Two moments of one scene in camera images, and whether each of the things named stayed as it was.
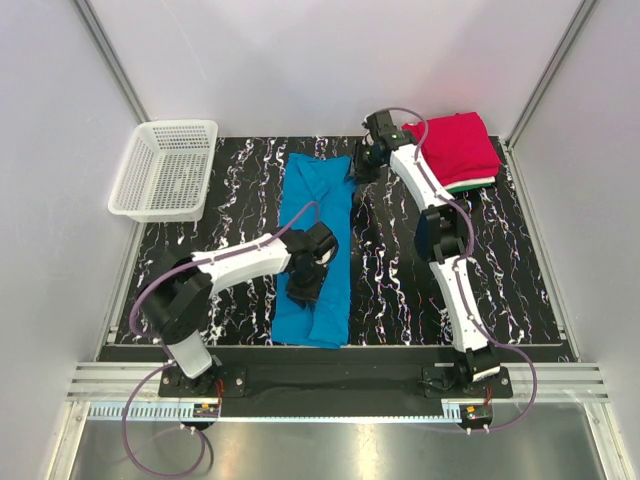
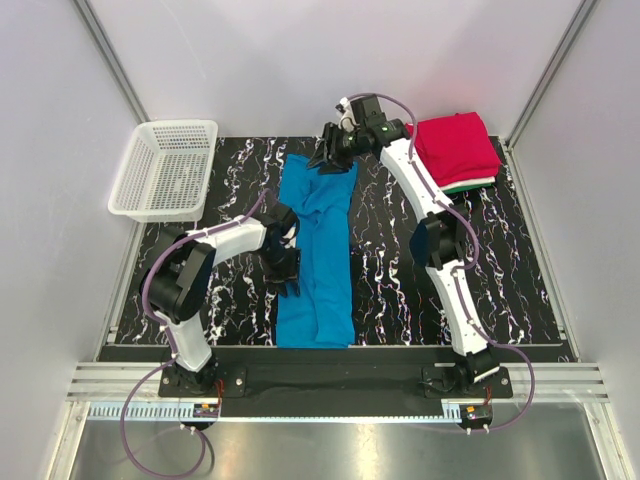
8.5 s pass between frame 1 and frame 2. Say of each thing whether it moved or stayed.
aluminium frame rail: stayed
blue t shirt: stayed
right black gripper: moved
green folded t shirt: stayed
